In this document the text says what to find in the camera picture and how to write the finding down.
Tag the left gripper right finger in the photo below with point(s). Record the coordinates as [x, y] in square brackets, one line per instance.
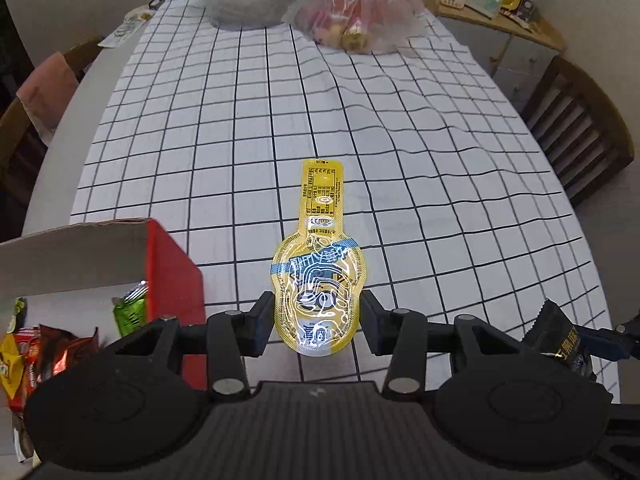
[402, 335]

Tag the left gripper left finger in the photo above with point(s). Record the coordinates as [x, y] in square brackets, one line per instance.
[232, 336]

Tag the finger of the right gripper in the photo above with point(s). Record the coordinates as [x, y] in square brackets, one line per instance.
[622, 343]

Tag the black dark snack packet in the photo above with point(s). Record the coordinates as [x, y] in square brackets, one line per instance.
[555, 336]

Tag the yellow jelly pouch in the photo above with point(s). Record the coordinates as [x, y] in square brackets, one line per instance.
[318, 272]

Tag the green snack packet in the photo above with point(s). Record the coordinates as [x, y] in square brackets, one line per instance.
[130, 310]

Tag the brown red snack bag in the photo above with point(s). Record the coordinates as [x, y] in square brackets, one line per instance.
[61, 350]

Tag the red snack packet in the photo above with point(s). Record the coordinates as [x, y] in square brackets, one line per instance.
[28, 347]

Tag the yellow pickle packet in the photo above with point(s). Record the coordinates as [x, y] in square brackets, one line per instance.
[12, 364]

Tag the green white sauce pouch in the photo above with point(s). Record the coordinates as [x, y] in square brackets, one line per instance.
[18, 317]

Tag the white red cardboard box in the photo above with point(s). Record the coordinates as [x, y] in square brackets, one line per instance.
[120, 415]

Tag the wooden chair right side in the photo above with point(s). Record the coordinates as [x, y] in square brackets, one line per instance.
[579, 129]

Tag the wooden chair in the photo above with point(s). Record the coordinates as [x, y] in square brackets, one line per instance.
[22, 151]
[579, 129]

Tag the wooden sideboard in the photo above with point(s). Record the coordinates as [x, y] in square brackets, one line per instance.
[514, 57]

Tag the pink towel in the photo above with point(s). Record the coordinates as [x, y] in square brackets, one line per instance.
[46, 93]

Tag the pink plastic bag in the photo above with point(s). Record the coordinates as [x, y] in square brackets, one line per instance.
[358, 26]

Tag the small white packet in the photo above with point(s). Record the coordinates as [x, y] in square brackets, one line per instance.
[132, 22]

